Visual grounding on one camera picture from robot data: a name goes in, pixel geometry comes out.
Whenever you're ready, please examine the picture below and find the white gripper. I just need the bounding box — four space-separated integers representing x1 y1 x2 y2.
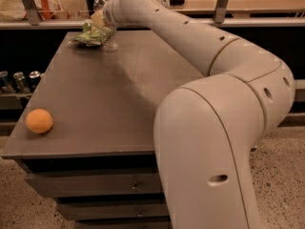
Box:
91 0 122 28

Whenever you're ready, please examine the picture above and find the orange fruit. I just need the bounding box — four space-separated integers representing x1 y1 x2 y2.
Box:
26 109 53 134

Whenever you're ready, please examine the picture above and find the clear plastic water bottle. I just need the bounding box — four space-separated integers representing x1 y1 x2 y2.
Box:
93 0 118 52

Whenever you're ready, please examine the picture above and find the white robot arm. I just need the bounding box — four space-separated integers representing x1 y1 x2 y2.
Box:
102 0 295 229

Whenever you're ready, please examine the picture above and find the grey drawer cabinet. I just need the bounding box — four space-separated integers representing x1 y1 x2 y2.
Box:
4 31 201 229

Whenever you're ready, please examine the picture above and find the green jalapeno chip bag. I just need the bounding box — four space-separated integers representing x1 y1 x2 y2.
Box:
70 21 116 47

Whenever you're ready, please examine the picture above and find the soda can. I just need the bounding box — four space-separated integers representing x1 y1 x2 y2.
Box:
29 71 41 90
13 72 31 94
0 71 15 94

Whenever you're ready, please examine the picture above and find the right soda can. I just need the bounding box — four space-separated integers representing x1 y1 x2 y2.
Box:
29 71 41 90

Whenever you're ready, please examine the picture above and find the left soda can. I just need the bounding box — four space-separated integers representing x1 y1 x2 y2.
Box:
0 71 15 94

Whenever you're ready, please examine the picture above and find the middle soda can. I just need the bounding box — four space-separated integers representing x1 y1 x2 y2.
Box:
13 72 31 94

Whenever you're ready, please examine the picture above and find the white orange plastic bag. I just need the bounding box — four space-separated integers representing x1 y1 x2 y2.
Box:
0 0 63 21

